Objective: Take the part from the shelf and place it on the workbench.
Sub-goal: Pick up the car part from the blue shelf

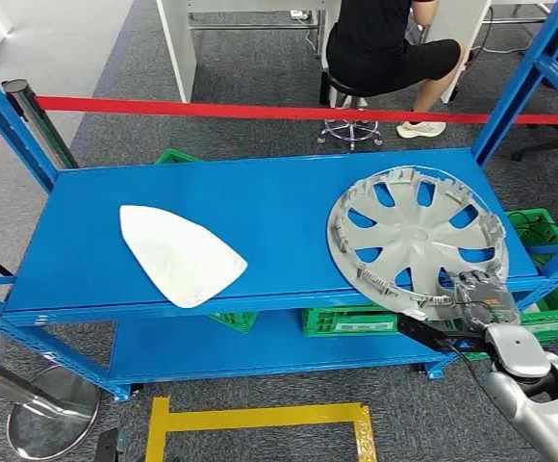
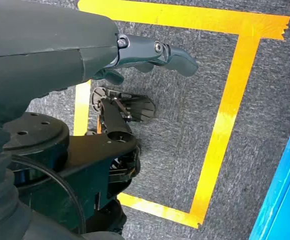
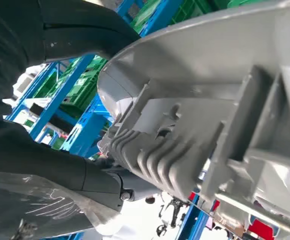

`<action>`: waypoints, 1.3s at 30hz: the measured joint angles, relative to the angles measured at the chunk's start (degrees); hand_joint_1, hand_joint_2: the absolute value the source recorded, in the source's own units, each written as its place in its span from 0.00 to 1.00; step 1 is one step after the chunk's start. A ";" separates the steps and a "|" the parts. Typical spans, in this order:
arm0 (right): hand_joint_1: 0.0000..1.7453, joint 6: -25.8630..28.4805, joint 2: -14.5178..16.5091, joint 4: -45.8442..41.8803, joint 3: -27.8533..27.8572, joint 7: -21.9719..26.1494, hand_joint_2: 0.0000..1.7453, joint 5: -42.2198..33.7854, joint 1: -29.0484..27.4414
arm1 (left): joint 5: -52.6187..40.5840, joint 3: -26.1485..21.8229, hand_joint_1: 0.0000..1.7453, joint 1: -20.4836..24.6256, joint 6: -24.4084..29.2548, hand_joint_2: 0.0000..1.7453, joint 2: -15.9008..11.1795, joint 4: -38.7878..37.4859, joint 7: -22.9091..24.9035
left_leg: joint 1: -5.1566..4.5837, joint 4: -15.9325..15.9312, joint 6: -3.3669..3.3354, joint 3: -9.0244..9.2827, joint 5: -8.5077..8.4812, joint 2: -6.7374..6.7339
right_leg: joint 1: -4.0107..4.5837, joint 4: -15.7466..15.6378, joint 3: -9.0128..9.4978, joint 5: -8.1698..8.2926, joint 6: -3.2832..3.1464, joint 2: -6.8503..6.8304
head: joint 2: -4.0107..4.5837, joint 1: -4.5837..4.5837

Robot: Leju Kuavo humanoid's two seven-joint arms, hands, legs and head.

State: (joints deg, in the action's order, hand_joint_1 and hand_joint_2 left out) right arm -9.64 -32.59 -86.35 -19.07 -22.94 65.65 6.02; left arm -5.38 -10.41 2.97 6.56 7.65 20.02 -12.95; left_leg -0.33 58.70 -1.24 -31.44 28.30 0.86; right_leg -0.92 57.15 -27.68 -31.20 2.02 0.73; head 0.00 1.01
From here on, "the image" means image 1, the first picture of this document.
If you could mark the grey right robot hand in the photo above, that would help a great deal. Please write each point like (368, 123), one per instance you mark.
(485, 303)

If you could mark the grey plastic wheel cover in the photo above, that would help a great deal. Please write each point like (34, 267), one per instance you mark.
(418, 236)

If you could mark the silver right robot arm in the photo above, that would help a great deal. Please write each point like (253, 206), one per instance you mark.
(539, 408)

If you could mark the blue metal shelf rack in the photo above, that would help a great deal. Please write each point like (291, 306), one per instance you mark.
(260, 210)

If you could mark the white triangular plastic part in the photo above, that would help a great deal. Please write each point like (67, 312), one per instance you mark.
(177, 255)

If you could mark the black office chair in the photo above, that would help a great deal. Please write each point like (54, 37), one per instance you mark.
(548, 143)

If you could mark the black round stool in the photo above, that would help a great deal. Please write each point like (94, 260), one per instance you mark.
(351, 130)

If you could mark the white desk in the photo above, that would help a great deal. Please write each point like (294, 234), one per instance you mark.
(459, 38)
(177, 44)

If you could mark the person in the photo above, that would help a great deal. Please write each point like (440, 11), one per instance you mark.
(380, 44)

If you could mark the long red barrier belt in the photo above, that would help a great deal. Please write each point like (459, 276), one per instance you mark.
(260, 111)

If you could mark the white power strip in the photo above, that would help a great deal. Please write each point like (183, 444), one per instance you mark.
(300, 14)

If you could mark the black box-shaped object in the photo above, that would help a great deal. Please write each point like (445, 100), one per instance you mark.
(110, 446)

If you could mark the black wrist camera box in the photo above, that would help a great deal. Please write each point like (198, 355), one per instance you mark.
(428, 335)

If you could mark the chrome stanchion post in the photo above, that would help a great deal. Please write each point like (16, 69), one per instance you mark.
(53, 414)
(39, 121)

